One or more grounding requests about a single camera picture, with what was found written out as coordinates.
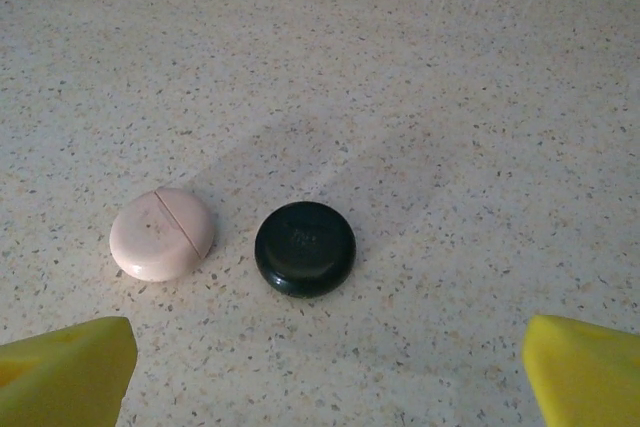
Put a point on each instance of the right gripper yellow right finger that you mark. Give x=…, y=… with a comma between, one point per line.
x=590, y=382

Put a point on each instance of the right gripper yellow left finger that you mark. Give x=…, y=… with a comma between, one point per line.
x=60, y=382

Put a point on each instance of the pink earbud charging case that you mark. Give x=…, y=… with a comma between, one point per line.
x=155, y=237

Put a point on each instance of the black earbud charging case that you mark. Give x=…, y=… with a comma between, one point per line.
x=305, y=247

